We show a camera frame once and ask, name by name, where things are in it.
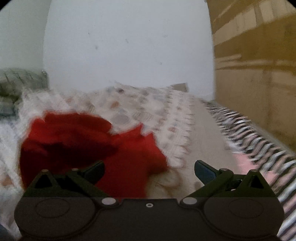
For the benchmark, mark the patterned circle print quilt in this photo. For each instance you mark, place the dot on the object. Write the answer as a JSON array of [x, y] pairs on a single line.
[[183, 128]]

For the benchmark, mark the red garment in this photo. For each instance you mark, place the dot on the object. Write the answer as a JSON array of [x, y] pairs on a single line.
[[60, 142]]

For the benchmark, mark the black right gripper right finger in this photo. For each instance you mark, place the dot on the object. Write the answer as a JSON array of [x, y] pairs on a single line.
[[225, 183]]

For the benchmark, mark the metal bed headboard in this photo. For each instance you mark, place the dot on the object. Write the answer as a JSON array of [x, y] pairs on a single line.
[[13, 82]]

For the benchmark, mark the zebra striped pink sheet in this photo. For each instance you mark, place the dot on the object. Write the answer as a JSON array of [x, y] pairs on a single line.
[[275, 163]]

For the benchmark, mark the wooden wardrobe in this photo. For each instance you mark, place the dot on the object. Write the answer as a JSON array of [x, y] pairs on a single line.
[[254, 53]]

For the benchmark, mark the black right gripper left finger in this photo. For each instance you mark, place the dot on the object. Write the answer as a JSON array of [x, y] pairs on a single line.
[[73, 183]]

